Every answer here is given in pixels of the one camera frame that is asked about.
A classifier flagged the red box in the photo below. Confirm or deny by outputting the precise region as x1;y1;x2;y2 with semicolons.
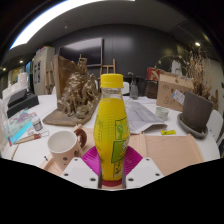
146;67;161;81

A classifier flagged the wooden easel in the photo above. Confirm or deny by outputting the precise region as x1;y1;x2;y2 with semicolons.
99;58;117;79
46;61;56;94

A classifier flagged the colourful printed book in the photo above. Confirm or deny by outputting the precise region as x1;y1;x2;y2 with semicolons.
6;109;38;144

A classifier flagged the black wall screen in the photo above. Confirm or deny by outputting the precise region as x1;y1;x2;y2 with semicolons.
58;37;104;68

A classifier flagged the yellow drink bottle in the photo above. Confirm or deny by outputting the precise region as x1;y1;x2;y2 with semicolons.
93;73;131;183

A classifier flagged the black foam block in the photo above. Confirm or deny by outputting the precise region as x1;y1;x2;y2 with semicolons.
7;88;28;107
6;93;40;118

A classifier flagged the grey glass bottle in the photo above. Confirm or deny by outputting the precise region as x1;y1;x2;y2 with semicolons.
129;74;139;100

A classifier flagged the small grey-lidded jar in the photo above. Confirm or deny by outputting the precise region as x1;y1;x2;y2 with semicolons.
31;116;44;132

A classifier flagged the paint brush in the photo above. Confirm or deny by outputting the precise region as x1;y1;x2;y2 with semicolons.
14;130;50;145

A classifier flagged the small yellow block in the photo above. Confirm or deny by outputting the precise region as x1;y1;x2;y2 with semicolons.
160;129;177;136

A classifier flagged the dried plant in grey pot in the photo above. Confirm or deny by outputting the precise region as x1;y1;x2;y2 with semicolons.
181;46;214;134

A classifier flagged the cardboard box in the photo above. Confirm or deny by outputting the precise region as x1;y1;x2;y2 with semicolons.
155;73;196;113

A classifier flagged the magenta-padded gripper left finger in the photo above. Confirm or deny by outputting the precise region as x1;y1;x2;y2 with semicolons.
60;145;101;189

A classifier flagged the white cabinet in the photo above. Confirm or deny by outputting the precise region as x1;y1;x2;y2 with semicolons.
32;46;56;96

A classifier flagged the grey plant saucer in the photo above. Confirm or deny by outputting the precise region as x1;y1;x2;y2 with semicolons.
176;112;209;140

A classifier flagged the cream mug with dots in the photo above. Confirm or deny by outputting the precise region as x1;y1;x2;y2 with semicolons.
47;124;88;172

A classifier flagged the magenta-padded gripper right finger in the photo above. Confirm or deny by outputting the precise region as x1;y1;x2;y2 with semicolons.
123;145;165;189

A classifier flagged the ceiling light strip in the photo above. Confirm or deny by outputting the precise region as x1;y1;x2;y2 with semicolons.
9;0;134;50

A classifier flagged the white plastic chair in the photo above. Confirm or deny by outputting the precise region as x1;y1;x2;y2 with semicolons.
121;81;131;96
212;109;224;138

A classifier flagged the newspaper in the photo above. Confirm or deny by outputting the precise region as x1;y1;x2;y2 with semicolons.
123;99;168;135

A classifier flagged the white tape roll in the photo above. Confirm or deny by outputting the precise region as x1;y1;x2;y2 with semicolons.
155;106;170;122

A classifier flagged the light plywood board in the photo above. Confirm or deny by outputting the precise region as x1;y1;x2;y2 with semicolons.
39;124;144;178
141;133;205;177

